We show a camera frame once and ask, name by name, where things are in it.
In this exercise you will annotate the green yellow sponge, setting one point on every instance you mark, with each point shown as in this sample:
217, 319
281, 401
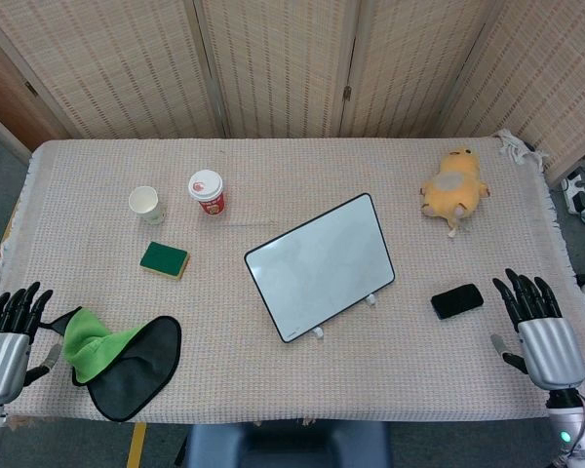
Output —
164, 260

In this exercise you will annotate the beige woven tablecloth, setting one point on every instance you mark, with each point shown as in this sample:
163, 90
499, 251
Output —
283, 283

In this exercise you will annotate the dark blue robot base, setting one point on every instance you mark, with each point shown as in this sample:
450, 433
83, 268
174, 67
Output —
285, 444

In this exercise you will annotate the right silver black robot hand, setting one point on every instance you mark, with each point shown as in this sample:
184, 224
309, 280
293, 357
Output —
550, 348

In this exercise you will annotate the yellow plush toy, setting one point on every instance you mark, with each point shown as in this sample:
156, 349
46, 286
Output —
453, 187

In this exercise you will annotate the white open paper cup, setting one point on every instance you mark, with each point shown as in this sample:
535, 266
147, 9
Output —
147, 205

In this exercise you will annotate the black rectangular block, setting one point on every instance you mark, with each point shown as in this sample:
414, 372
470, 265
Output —
457, 300

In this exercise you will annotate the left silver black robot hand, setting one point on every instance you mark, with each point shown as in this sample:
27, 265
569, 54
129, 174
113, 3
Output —
0, 352

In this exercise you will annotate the woven folding screen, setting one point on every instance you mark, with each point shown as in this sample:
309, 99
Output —
292, 63

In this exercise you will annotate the red lidded paper cup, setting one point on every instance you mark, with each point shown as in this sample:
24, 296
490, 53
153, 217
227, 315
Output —
207, 193

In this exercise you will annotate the white power strip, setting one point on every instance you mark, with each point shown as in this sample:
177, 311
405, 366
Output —
576, 192

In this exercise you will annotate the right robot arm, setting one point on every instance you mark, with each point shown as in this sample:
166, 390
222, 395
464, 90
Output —
573, 421

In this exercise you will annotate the small white whiteboard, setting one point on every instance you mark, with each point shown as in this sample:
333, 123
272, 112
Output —
319, 268

